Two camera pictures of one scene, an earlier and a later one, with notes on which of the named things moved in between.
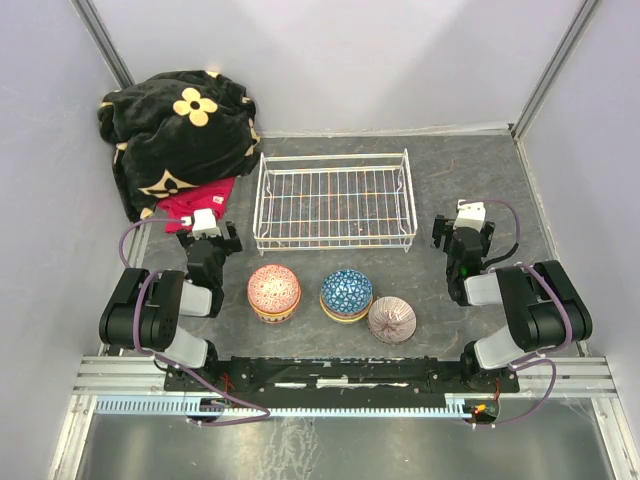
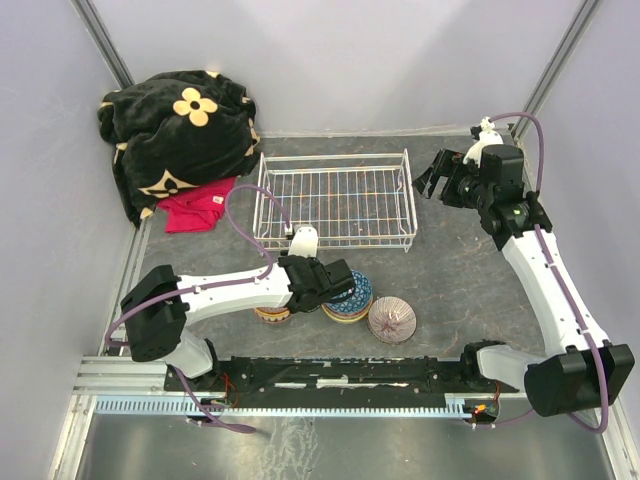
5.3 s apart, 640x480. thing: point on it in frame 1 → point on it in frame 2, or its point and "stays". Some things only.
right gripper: [442, 226] → [448, 164]
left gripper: [229, 245] → [311, 261]
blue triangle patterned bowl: [347, 291] stays
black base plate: [334, 379] stays
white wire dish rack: [335, 199] stays
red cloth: [215, 195] stays
